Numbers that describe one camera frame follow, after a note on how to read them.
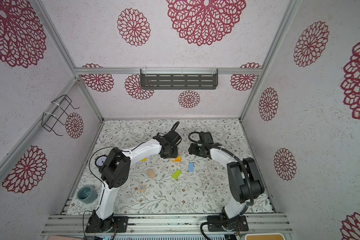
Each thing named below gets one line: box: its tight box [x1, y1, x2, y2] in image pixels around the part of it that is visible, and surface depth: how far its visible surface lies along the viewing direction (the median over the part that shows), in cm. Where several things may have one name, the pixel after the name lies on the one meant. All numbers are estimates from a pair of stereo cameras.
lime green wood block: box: [172, 169, 182, 180], surface depth 92 cm
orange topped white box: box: [244, 233, 286, 240], surface depth 68 cm
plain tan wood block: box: [148, 168, 156, 179], surface depth 94 cm
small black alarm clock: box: [94, 154, 108, 174], surface depth 95 cm
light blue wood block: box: [189, 162, 194, 173], surface depth 96 cm
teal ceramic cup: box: [76, 186, 98, 204], surface depth 80 cm
